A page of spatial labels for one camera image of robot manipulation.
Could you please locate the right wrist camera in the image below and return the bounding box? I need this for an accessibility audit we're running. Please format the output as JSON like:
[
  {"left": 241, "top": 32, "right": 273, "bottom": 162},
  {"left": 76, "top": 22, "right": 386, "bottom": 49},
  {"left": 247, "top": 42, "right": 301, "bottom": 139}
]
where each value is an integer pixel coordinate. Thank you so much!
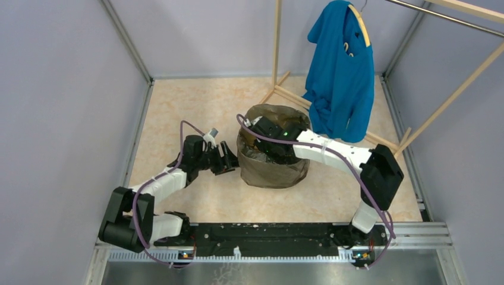
[{"left": 242, "top": 116, "right": 263, "bottom": 128}]

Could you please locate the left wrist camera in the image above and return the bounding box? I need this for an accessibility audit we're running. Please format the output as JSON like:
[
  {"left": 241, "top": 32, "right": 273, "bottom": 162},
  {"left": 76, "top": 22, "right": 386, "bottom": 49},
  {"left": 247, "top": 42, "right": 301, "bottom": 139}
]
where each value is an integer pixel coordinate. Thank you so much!
[{"left": 203, "top": 128, "right": 219, "bottom": 150}]

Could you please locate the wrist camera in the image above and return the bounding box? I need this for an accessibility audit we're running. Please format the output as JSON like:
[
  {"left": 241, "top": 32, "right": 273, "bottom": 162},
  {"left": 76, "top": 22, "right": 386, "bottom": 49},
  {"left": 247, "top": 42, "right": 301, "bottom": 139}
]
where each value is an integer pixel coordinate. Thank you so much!
[
  {"left": 203, "top": 128, "right": 219, "bottom": 150},
  {"left": 242, "top": 116, "right": 263, "bottom": 128}
]

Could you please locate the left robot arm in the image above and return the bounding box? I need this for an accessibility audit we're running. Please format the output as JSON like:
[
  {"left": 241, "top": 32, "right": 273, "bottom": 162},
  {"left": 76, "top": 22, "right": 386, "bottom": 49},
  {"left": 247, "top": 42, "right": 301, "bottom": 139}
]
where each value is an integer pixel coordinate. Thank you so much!
[{"left": 98, "top": 135, "right": 239, "bottom": 253}]

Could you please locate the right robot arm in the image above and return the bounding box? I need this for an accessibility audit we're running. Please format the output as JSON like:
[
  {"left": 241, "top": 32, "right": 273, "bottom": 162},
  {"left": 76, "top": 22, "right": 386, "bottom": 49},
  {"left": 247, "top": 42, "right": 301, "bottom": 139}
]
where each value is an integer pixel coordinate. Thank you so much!
[{"left": 237, "top": 115, "right": 404, "bottom": 245}]

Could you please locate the white comb cable tray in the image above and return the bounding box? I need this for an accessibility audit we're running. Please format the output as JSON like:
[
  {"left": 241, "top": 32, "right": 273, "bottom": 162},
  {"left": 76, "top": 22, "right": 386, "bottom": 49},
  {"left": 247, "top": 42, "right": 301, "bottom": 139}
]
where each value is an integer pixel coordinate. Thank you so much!
[{"left": 108, "top": 248, "right": 355, "bottom": 263}]

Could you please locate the wooden clothes hanger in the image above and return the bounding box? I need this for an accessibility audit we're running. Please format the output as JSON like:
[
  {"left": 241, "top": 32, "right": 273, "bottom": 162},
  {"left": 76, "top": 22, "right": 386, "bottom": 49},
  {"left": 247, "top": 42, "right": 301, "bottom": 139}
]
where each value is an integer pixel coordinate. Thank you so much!
[{"left": 348, "top": 4, "right": 371, "bottom": 48}]

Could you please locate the wooden clothes rack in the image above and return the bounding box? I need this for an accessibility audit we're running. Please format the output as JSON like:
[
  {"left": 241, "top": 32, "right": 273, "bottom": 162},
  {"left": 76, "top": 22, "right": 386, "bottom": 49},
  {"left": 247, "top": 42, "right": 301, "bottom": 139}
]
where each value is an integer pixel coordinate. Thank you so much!
[{"left": 260, "top": 0, "right": 504, "bottom": 158}]

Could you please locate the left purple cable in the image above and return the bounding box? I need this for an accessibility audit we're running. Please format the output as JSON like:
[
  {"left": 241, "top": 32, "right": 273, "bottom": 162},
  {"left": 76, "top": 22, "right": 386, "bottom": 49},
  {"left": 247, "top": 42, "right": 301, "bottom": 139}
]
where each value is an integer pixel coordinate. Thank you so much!
[{"left": 131, "top": 120, "right": 206, "bottom": 270}]

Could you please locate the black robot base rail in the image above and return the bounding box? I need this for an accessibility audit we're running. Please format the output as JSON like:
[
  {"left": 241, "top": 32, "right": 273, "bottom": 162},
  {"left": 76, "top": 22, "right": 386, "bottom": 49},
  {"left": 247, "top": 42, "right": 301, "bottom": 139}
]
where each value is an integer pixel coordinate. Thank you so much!
[{"left": 154, "top": 223, "right": 386, "bottom": 257}]

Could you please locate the blue t-shirt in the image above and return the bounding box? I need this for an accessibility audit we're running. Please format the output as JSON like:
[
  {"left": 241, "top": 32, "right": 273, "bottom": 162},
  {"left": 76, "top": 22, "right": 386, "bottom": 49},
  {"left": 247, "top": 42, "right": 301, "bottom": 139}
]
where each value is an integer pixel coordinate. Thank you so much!
[{"left": 303, "top": 1, "right": 374, "bottom": 143}]

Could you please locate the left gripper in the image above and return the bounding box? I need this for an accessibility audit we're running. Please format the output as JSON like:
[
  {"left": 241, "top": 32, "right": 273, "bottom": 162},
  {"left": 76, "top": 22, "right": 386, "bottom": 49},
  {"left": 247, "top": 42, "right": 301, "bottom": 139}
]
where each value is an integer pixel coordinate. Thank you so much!
[{"left": 196, "top": 140, "right": 245, "bottom": 175}]

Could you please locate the dark translucent trash bag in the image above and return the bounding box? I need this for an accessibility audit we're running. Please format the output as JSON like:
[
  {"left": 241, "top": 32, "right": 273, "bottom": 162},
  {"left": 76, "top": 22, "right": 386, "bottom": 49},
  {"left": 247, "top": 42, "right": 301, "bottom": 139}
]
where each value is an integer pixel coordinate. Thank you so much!
[{"left": 237, "top": 104, "right": 310, "bottom": 189}]

